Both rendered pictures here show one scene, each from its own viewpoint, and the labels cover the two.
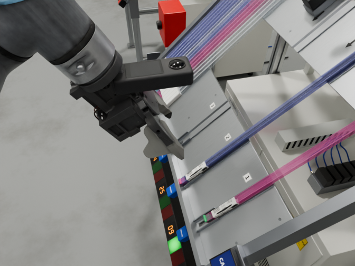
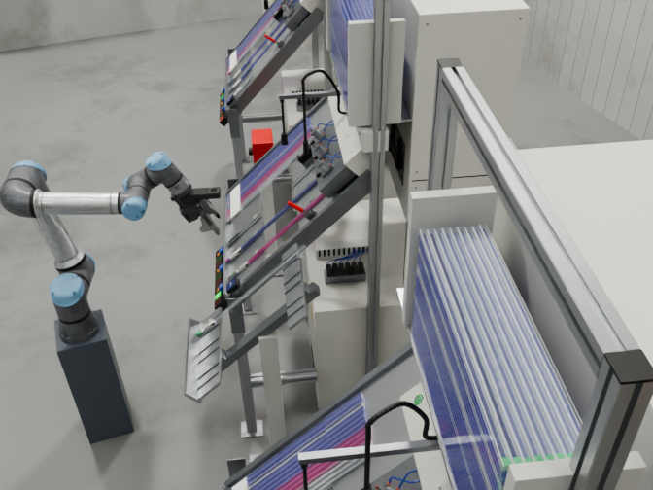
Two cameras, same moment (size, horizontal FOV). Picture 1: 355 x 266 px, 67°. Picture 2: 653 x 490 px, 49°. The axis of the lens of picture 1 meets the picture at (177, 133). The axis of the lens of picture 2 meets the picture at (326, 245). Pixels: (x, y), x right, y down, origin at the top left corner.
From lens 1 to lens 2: 2.15 m
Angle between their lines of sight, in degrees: 11
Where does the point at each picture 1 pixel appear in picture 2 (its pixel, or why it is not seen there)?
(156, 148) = (205, 227)
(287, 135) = (320, 246)
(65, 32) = (172, 178)
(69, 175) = (147, 301)
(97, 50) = (182, 184)
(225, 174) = (248, 252)
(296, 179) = (317, 275)
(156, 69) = (205, 192)
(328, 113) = not seen: hidden behind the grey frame
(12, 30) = (156, 177)
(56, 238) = (129, 353)
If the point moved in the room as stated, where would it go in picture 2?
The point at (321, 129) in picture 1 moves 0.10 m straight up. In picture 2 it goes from (349, 243) to (349, 224)
